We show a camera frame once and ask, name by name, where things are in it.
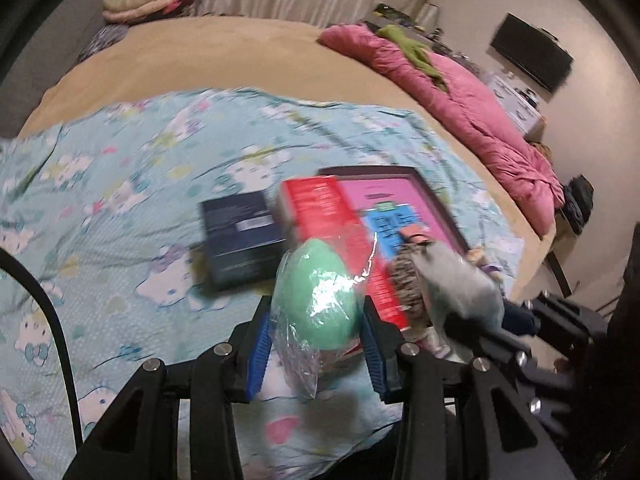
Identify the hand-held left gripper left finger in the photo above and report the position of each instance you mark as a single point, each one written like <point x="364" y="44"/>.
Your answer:
<point x="259" y="360"/>

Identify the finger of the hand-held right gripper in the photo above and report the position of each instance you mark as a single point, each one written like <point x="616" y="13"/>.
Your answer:
<point x="520" y="319"/>
<point x="480" y="337"/>

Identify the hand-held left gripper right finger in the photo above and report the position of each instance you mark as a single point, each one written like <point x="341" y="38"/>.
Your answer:
<point x="376" y="360"/>

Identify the beige teddy bear toy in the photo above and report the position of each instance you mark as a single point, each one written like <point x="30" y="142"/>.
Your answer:
<point x="450" y="280"/>

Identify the green egg sponge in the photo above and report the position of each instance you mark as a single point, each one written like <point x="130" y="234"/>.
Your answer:
<point x="315" y="295"/>

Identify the pink printed cardboard box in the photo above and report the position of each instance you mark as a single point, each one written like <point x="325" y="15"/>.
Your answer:
<point x="400" y="195"/>

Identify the dark blue box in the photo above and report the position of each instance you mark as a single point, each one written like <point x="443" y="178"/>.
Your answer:
<point x="240" y="240"/>

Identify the black bag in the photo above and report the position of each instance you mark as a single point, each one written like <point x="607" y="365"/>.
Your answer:
<point x="577" y="200"/>

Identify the red tissue pack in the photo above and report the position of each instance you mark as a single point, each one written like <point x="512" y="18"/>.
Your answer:
<point x="325" y="205"/>

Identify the brown patterned item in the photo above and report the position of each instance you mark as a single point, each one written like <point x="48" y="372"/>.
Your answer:
<point x="540" y="151"/>

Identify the pink quilt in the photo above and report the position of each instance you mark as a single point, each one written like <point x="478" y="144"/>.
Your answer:
<point x="475" y="125"/>

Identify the white drawer cabinet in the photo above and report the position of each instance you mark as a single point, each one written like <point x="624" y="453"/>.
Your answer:
<point x="515" y="105"/>

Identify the blue cartoon printed blanket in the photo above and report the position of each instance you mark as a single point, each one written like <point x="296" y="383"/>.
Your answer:
<point x="125" y="185"/>

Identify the cluttered dressing table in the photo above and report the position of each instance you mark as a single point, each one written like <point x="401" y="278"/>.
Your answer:
<point x="465" y="60"/>

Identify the green cloth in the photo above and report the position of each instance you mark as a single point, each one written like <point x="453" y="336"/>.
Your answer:
<point x="410" y="47"/>

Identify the tan bed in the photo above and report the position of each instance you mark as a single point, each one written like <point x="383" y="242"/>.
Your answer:
<point x="225" y="50"/>

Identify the ornate table mirror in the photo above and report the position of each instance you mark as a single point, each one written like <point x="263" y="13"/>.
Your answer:
<point x="422" y="10"/>

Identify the dark patterned cloth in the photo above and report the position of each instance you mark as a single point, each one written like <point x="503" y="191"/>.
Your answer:
<point x="102" y="40"/>

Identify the grey quilted headboard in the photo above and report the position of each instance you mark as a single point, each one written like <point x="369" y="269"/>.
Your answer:
<point x="40" y="60"/>

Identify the black wall television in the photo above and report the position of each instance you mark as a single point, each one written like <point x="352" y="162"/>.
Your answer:
<point x="530" y="52"/>

